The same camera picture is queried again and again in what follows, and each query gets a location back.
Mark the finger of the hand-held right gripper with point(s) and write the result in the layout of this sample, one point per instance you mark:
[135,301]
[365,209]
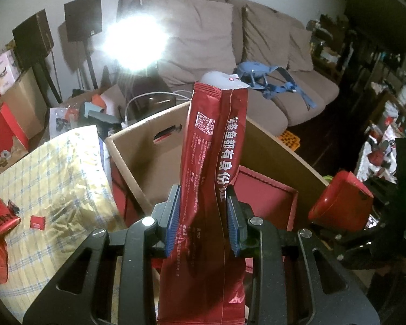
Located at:
[384,193]
[368,243]

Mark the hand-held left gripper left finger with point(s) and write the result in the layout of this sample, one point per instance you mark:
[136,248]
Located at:
[172,223]

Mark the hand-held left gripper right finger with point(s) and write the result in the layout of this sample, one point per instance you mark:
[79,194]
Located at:
[232,230]

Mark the red square gift box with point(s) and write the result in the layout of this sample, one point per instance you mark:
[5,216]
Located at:
[267,199]

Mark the cardboard box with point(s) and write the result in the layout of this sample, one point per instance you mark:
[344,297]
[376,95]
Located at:
[138,155]

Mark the long red foil packet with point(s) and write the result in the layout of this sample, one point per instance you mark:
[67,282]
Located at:
[206,149]

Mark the small red packet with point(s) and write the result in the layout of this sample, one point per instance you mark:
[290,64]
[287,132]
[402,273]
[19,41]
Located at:
[38,222]

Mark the red tote bag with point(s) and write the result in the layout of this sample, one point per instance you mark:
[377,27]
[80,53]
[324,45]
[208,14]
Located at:
[0,221]

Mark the orange plastic crate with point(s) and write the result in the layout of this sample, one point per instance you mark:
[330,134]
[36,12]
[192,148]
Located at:
[291,139]

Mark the yellow checked cloth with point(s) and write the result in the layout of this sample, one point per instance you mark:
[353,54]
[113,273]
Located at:
[71,182]

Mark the cluttered dark cabinet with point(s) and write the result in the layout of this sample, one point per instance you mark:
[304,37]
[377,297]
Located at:
[365,67]

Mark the black round appliance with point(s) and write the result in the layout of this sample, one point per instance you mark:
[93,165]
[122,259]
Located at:
[155,103]

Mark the brown sofa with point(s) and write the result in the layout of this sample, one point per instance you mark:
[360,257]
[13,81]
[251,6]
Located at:
[291,105]

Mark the carton of assorted clutter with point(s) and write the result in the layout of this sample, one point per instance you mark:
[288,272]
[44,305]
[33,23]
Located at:
[84,111]

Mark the white domed device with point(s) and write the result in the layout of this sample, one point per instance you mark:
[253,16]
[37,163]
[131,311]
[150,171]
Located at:
[216,79]

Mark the small dark object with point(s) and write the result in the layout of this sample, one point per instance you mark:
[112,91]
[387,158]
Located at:
[14,207]

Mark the bright portable lamp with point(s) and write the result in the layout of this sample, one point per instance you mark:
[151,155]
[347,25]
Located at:
[135,47]

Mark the red carton with oval label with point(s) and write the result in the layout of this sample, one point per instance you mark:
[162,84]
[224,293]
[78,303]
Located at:
[3,135]

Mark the brown carton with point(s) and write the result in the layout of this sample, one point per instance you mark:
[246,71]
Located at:
[23,101]

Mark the white printed box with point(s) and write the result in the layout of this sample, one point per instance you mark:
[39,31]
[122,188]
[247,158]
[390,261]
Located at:
[6,72]

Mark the black speaker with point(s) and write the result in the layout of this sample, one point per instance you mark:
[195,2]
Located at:
[33,37]
[83,17]

